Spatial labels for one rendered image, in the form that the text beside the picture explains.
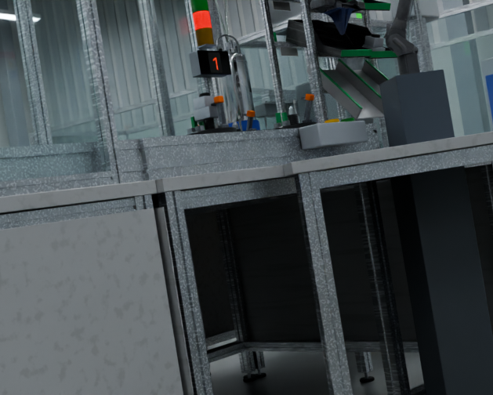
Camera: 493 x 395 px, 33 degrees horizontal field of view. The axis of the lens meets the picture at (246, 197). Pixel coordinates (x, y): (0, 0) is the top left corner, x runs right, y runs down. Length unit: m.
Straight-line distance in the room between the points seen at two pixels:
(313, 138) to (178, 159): 0.44
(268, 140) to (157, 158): 0.38
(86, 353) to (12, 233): 0.28
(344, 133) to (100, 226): 0.84
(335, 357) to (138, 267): 0.55
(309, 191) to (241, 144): 0.22
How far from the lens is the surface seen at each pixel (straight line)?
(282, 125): 2.45
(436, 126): 2.33
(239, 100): 3.43
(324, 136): 2.20
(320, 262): 1.98
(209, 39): 2.46
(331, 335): 2.00
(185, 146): 1.95
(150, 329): 1.76
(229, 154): 2.03
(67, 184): 1.69
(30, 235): 1.61
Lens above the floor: 0.76
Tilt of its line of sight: 1 degrees up
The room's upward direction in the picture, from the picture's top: 9 degrees counter-clockwise
